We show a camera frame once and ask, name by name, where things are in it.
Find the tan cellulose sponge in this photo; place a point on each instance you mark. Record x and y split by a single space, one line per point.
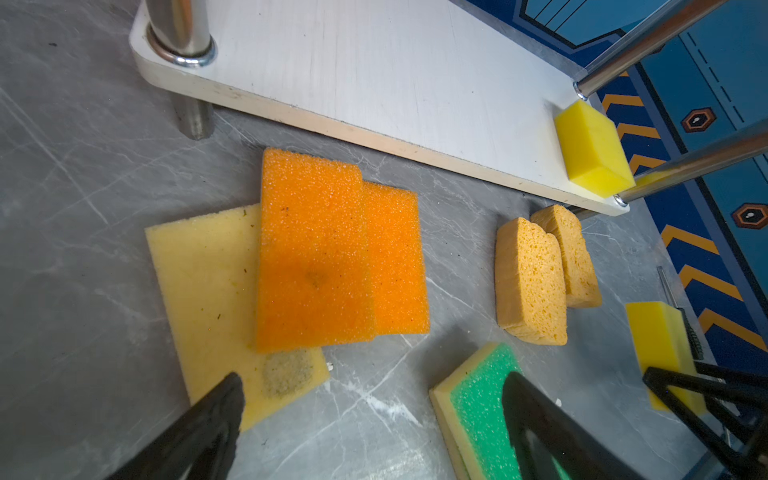
581 283
529 284

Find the green sponge top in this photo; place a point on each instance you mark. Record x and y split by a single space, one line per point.
469 411

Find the orange sponge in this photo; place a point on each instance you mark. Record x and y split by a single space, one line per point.
397 261
314 284

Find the white two-tier shelf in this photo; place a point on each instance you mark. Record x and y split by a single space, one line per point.
424 80

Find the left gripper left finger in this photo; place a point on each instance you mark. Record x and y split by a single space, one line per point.
201 444

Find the pale yellow sponge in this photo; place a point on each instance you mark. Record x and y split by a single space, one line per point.
206 268

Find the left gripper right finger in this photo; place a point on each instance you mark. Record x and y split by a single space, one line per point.
546 440

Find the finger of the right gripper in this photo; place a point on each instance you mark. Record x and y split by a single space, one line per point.
737 399

